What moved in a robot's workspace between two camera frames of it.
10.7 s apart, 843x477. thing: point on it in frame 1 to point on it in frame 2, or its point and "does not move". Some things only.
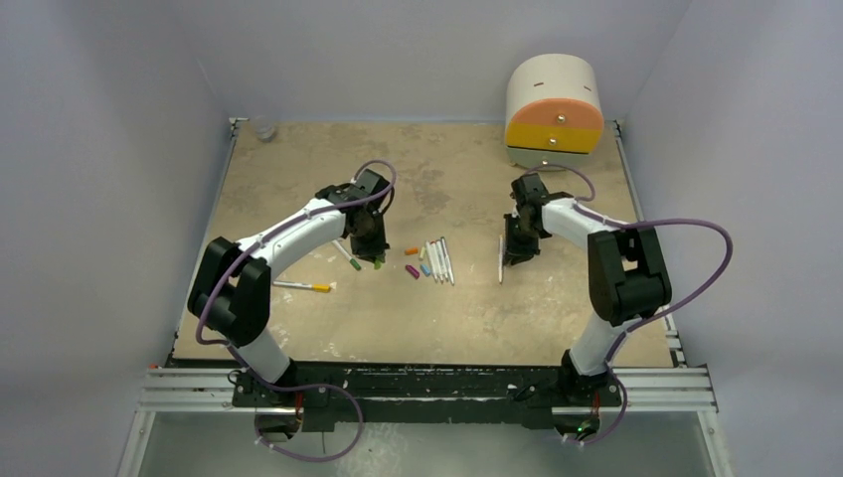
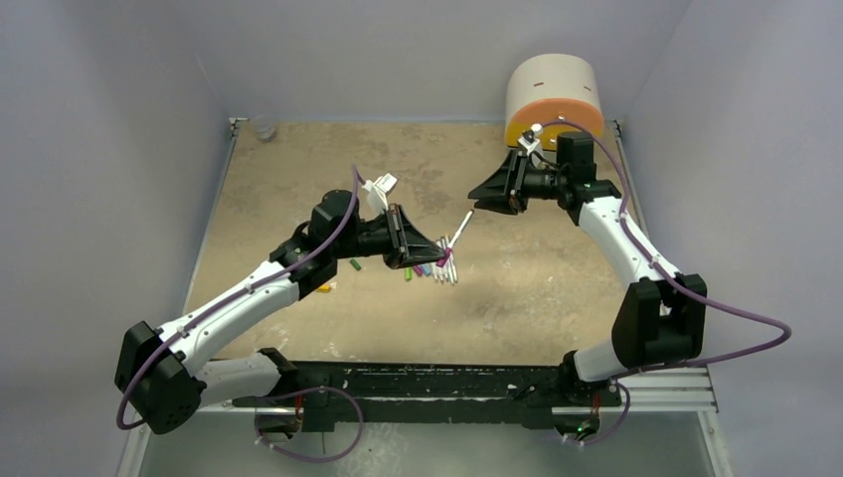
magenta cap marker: [447, 259] does not move
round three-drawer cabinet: [554, 112] does not move
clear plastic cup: [265, 128] does not move
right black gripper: [520, 236] to [517, 182]
